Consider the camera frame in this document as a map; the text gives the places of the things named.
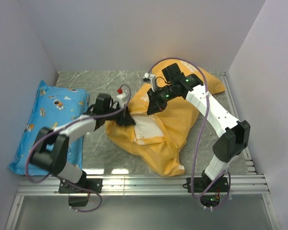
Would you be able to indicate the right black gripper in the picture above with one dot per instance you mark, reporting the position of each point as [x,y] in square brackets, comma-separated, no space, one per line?
[155,105]

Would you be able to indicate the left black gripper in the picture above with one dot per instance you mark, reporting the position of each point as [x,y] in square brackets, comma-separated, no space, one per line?
[125,119]

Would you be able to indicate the white pillow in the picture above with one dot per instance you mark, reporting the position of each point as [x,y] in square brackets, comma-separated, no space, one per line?
[146,127]

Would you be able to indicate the orange pillowcase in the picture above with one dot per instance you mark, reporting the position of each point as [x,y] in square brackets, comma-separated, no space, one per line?
[158,138]

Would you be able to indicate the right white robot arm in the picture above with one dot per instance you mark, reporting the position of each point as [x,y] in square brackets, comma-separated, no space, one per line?
[233,134]

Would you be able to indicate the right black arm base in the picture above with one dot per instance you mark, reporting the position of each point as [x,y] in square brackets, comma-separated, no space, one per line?
[217,194]

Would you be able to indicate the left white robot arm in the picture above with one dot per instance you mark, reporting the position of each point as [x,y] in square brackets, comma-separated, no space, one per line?
[50,148]

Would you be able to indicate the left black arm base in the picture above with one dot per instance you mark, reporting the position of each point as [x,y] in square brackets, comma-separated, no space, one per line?
[80,193]

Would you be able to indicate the blue cartoon pillow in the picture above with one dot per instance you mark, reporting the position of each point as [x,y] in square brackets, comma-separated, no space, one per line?
[53,107]

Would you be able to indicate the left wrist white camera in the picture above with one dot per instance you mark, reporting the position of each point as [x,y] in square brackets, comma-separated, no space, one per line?
[122,97]

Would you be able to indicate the wrist white camera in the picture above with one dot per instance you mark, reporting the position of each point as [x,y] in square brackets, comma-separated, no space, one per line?
[150,78]
[122,97]

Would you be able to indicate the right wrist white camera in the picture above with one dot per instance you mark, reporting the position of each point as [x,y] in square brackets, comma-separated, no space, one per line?
[150,78]

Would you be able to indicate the aluminium mounting rail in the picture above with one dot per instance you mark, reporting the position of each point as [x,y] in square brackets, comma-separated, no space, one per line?
[151,185]

